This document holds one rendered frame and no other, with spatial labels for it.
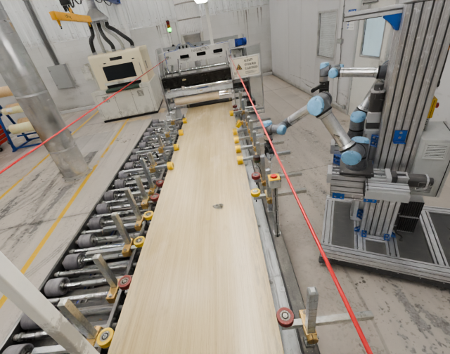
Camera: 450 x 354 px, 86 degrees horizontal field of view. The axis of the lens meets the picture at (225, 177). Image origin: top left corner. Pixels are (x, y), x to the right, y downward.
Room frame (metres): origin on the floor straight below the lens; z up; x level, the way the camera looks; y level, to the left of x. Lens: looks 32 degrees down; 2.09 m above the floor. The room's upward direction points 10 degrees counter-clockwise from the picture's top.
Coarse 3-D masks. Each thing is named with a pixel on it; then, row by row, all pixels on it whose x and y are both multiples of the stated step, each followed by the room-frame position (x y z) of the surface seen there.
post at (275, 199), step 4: (272, 192) 1.27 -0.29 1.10; (276, 192) 1.26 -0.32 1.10; (272, 196) 1.28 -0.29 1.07; (276, 196) 1.26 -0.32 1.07; (272, 200) 1.29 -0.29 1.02; (276, 200) 1.26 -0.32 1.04; (276, 204) 1.26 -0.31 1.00; (276, 208) 1.26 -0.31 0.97; (276, 212) 1.26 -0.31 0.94; (276, 216) 1.26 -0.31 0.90; (276, 220) 1.26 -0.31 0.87; (276, 224) 1.26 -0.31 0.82; (276, 228) 1.26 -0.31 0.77; (276, 232) 1.26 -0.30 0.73; (280, 232) 1.27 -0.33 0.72
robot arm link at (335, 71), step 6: (336, 66) 2.10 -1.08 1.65; (378, 66) 1.87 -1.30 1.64; (384, 66) 1.85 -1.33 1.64; (330, 72) 2.03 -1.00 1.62; (336, 72) 2.00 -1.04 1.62; (342, 72) 1.99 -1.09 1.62; (348, 72) 1.97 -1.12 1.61; (354, 72) 1.94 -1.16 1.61; (360, 72) 1.92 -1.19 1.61; (366, 72) 1.90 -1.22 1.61; (372, 72) 1.87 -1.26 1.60; (378, 72) 1.84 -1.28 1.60; (384, 72) 1.82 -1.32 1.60; (378, 78) 1.85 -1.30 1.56; (384, 78) 1.84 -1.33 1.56
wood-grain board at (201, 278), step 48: (192, 144) 2.78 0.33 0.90; (192, 192) 1.74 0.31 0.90; (240, 192) 1.61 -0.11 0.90; (192, 240) 1.17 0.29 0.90; (240, 240) 1.10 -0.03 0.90; (144, 288) 0.87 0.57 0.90; (192, 288) 0.82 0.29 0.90; (240, 288) 0.77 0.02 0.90; (144, 336) 0.61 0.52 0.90; (192, 336) 0.57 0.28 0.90; (240, 336) 0.53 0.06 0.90
